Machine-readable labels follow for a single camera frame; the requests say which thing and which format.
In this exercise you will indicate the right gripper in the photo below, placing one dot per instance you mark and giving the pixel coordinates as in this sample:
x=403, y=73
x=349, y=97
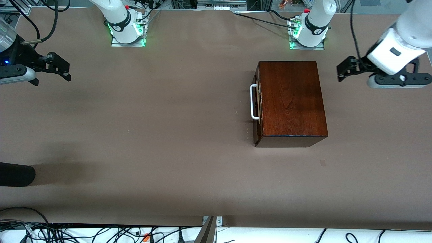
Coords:
x=24, y=54

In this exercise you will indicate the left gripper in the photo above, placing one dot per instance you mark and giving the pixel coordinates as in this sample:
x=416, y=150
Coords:
x=358, y=65

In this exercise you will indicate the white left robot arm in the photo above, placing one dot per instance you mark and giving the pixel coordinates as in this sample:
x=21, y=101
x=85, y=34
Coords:
x=317, y=20

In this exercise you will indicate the dark brown wooden cabinet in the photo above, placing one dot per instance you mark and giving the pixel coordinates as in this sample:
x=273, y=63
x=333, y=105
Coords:
x=292, y=101

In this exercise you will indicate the orange background object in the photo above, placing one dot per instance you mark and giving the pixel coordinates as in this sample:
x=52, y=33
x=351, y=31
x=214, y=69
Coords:
x=282, y=4

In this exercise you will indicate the black cylinder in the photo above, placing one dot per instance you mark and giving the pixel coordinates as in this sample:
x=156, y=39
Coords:
x=17, y=173

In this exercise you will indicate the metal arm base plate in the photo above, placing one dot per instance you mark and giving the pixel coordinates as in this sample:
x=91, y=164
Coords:
x=135, y=43
x=293, y=47

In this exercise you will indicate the silver bracket plate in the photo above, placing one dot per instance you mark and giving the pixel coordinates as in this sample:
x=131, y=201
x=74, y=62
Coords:
x=219, y=221

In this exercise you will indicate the grey metal post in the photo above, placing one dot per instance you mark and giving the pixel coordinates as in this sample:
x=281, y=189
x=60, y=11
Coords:
x=206, y=233

